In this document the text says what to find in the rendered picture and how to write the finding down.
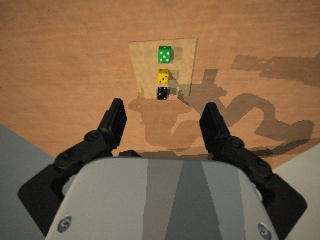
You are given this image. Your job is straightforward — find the beige flat mat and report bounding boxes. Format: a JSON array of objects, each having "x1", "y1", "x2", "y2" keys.
[{"x1": 128, "y1": 38, "x2": 197, "y2": 98}]

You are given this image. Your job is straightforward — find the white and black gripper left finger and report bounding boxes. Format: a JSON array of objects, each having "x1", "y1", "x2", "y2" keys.
[{"x1": 17, "y1": 98, "x2": 127, "y2": 238}]

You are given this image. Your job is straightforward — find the black die with white pips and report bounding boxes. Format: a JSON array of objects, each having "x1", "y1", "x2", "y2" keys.
[{"x1": 157, "y1": 87, "x2": 167, "y2": 100}]

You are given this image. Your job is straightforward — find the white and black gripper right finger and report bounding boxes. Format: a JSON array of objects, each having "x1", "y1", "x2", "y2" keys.
[{"x1": 199, "y1": 102, "x2": 308, "y2": 240}]

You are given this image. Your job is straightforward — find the green die with white pips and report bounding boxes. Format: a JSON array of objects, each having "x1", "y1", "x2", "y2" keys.
[{"x1": 158, "y1": 46, "x2": 171, "y2": 63}]

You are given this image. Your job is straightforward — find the yellow die with black pips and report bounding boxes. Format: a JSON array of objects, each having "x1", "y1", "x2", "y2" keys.
[{"x1": 158, "y1": 69, "x2": 169, "y2": 84}]

